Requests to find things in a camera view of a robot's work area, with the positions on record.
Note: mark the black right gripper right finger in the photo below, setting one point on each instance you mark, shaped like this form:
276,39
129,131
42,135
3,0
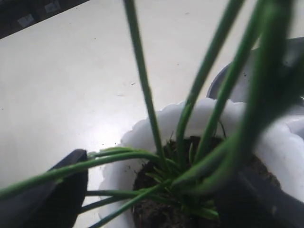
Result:
248,201

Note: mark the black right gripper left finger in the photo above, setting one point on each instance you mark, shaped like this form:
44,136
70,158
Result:
50,200

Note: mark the red artificial flower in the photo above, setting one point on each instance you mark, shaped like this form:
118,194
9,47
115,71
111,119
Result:
189,174

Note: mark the dark soil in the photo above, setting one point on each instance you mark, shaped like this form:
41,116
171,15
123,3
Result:
182,213

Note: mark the white scalloped plastic pot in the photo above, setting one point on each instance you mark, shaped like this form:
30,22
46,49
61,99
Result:
280,148

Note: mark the round steel plate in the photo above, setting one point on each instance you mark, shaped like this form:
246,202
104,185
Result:
294,48

